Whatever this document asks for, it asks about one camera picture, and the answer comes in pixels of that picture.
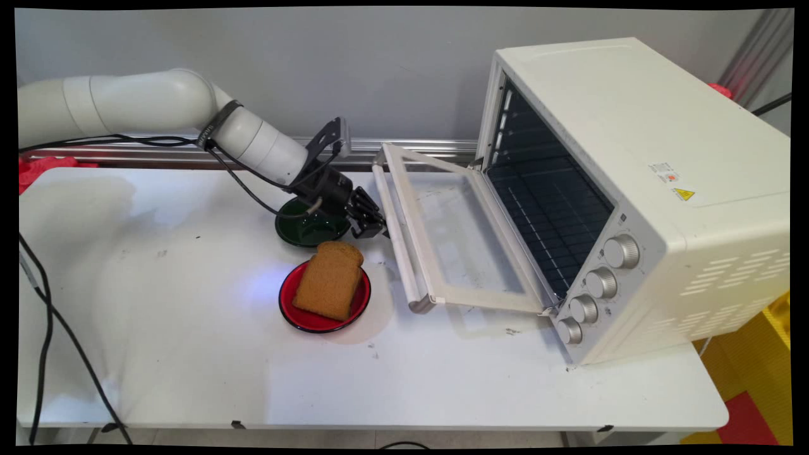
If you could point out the cream toaster oven body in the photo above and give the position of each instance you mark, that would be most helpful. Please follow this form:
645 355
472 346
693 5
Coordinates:
632 126

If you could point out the small red object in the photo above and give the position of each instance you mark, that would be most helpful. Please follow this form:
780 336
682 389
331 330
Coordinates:
720 90

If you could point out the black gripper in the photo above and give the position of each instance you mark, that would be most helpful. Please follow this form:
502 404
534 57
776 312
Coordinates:
332 189

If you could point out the red plate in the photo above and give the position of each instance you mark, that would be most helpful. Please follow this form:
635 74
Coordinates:
328 325

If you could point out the yellow warning sticker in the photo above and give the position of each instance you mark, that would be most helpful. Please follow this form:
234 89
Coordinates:
683 194

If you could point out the aluminium wall rail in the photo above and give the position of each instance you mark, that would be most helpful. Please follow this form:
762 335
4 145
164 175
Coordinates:
430 148

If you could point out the black camera mounting bracket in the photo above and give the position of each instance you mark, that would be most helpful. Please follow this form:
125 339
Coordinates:
322 142

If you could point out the yellow foam mat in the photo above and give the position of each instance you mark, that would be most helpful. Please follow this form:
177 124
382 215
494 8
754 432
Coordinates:
746 366

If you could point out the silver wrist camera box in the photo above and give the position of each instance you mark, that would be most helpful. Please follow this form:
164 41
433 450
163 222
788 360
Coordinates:
343 136

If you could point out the red cloth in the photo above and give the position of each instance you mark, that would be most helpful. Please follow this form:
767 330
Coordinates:
38 169

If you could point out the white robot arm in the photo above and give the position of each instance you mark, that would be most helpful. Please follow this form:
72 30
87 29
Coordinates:
158 101

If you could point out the aluminium frame post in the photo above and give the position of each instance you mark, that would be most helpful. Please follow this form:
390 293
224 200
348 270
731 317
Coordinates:
758 57

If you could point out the red foam mat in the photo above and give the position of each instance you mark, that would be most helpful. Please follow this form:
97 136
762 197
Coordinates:
749 420

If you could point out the white label sticker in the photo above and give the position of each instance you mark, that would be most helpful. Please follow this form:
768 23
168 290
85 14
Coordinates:
663 172

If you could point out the cream glass oven door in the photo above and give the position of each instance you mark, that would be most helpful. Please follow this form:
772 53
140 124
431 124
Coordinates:
455 234

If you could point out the large silver oven knob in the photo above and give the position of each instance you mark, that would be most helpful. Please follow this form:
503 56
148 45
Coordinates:
620 251

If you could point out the green bowl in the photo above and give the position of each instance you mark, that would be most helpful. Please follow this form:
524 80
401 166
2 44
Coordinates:
303 234

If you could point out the brown toast slice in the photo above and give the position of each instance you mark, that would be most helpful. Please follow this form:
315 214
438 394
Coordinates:
328 284

